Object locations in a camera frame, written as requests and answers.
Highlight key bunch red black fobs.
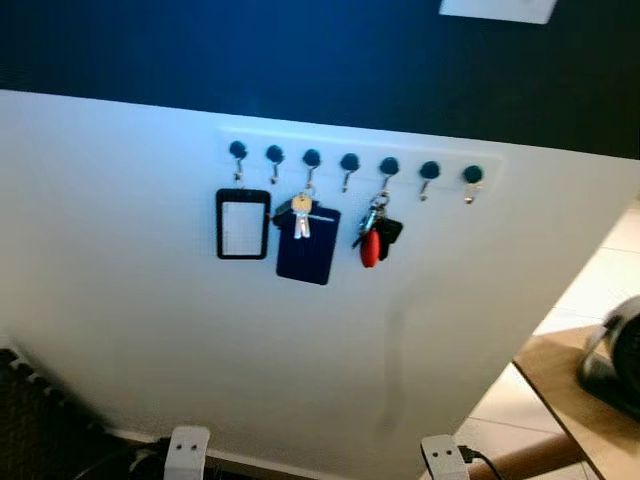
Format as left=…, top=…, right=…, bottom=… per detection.
left=352, top=192, right=404, bottom=269

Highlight gold and silver keys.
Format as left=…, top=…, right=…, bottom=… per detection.
left=291, top=192, right=313, bottom=240

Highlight round silver black device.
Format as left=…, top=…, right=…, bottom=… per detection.
left=575, top=295, right=640, bottom=419

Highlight black round metal hook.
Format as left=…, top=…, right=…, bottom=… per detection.
left=229, top=141, right=249, bottom=186
left=265, top=145, right=285, bottom=186
left=463, top=165, right=484, bottom=206
left=419, top=161, right=441, bottom=202
left=340, top=153, right=360, bottom=194
left=379, top=157, right=400, bottom=198
left=302, top=149, right=322, bottom=196

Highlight wooden table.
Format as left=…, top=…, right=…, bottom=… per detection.
left=512, top=328, right=640, bottom=480

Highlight wooden table leg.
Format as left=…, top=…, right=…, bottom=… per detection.
left=495, top=432, right=591, bottom=480

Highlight dark blue card holder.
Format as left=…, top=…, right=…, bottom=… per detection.
left=272, top=200, right=342, bottom=286

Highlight black badge holder white card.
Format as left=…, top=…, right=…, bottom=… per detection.
left=215, top=188, right=272, bottom=261

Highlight white hook board panel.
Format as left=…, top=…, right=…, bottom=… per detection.
left=0, top=88, right=640, bottom=479

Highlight dark foam puzzle mat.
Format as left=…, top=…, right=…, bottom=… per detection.
left=0, top=345, right=111, bottom=480

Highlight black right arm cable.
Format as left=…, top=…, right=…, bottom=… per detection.
left=455, top=445, right=506, bottom=480

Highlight white wall plate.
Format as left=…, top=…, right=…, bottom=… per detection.
left=440, top=0, right=557, bottom=25

